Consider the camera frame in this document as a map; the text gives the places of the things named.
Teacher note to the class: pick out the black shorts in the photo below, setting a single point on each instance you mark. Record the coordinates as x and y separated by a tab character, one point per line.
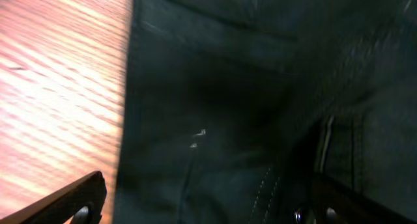
233	106

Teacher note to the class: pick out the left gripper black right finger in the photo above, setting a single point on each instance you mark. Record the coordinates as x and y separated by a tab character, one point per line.
332	203

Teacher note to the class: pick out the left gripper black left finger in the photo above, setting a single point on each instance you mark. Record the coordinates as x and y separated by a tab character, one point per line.
79	202

